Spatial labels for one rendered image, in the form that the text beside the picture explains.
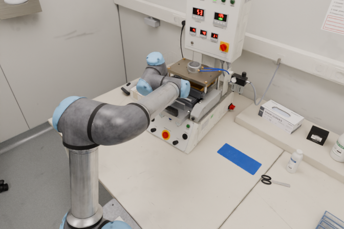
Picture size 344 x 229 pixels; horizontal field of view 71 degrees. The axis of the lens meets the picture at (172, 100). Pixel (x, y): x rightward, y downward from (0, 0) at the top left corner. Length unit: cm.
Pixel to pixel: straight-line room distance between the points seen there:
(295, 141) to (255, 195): 44
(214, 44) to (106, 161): 88
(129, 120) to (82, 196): 31
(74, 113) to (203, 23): 96
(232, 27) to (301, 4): 40
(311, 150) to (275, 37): 69
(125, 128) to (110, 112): 6
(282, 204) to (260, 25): 103
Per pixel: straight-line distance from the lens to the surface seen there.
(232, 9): 134
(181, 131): 137
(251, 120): 161
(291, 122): 158
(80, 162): 78
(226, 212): 123
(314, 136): 159
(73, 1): 254
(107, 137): 66
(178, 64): 147
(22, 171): 260
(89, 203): 87
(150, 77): 101
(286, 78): 171
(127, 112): 67
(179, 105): 132
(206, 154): 141
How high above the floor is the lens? 180
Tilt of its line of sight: 37 degrees down
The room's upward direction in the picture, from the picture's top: 1 degrees clockwise
